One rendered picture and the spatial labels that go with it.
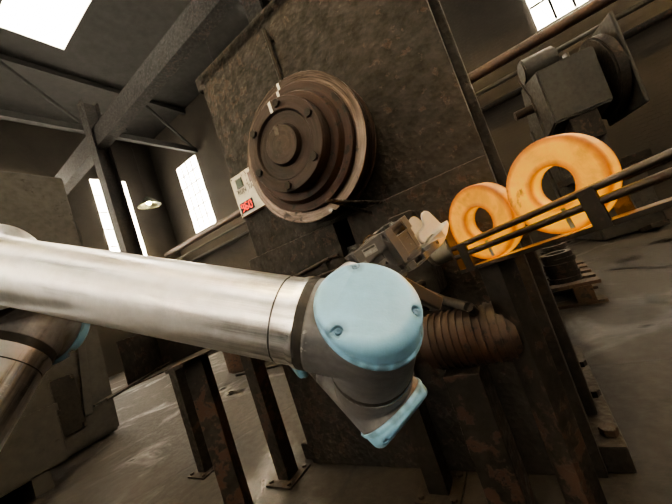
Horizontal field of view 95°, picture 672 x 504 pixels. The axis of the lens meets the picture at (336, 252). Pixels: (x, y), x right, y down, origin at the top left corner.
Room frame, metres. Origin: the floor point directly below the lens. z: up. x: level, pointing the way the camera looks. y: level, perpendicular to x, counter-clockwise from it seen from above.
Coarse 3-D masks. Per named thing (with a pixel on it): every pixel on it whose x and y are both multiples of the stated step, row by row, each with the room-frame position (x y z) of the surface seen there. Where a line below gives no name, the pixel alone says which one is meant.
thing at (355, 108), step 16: (288, 80) 0.95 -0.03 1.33; (304, 80) 0.92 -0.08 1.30; (320, 80) 0.89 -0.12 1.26; (336, 80) 0.87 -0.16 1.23; (352, 96) 0.85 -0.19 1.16; (256, 112) 1.03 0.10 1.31; (352, 112) 0.86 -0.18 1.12; (368, 128) 0.90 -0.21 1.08; (368, 144) 0.89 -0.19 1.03; (368, 160) 0.91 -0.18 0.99; (352, 176) 0.90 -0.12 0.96; (352, 192) 0.91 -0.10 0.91; (272, 208) 1.06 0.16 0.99; (320, 208) 0.97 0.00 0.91; (336, 208) 0.94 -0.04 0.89
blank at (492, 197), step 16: (464, 192) 0.63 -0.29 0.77; (480, 192) 0.59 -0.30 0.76; (496, 192) 0.57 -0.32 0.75; (464, 208) 0.64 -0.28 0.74; (496, 208) 0.58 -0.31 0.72; (464, 224) 0.65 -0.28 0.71; (496, 224) 0.59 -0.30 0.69; (464, 240) 0.66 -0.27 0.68; (480, 240) 0.63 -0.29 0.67; (512, 240) 0.57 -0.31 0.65; (480, 256) 0.64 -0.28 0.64; (496, 256) 0.61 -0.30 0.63
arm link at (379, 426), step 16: (320, 384) 0.40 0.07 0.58; (416, 384) 0.36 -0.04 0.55; (336, 400) 0.38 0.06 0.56; (400, 400) 0.33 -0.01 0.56; (416, 400) 0.34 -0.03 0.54; (352, 416) 0.36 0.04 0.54; (368, 416) 0.34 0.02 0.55; (384, 416) 0.34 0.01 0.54; (400, 416) 0.33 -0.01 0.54; (368, 432) 0.35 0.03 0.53; (384, 432) 0.34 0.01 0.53
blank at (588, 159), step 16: (544, 144) 0.47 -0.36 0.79; (560, 144) 0.45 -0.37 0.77; (576, 144) 0.43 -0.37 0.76; (592, 144) 0.42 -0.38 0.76; (528, 160) 0.50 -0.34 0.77; (544, 160) 0.48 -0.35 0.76; (560, 160) 0.46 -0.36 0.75; (576, 160) 0.44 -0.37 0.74; (592, 160) 0.43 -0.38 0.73; (608, 160) 0.41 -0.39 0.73; (512, 176) 0.53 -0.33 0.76; (528, 176) 0.51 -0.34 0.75; (576, 176) 0.45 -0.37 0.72; (592, 176) 0.43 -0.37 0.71; (512, 192) 0.54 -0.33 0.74; (528, 192) 0.51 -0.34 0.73; (608, 192) 0.42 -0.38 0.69; (512, 208) 0.55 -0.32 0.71; (528, 208) 0.52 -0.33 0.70; (560, 208) 0.48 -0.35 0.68; (608, 208) 0.44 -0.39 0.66; (528, 224) 0.53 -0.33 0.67; (560, 224) 0.49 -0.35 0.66; (576, 224) 0.47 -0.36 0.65
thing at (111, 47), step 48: (0, 0) 5.38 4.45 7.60; (96, 0) 5.93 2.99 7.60; (144, 0) 6.24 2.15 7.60; (240, 0) 5.48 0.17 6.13; (0, 48) 6.21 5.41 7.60; (48, 48) 6.55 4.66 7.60; (96, 48) 6.92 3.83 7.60; (144, 48) 7.34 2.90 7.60; (0, 96) 7.30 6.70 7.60; (48, 96) 6.85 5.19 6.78; (96, 96) 8.29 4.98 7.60; (192, 96) 9.57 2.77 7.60; (144, 144) 11.19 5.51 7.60
